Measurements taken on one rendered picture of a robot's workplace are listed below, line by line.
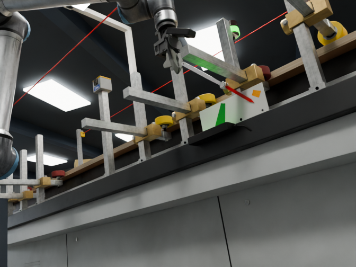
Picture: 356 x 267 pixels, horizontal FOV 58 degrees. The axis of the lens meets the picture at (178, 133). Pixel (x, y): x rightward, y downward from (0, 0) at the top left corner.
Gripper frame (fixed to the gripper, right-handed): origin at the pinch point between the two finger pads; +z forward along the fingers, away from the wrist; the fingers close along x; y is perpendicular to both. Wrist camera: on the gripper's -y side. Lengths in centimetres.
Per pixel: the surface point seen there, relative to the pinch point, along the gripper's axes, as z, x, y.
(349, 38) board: 8, -22, -51
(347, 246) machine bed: 69, -28, -31
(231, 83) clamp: 12.2, -5.6, -17.2
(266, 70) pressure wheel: 7.8, -16.8, -25.3
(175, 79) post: -1.3, -6.3, 7.3
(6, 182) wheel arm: 14, 14, 127
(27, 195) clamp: 17, -7, 148
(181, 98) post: 7.8, -6.3, 5.8
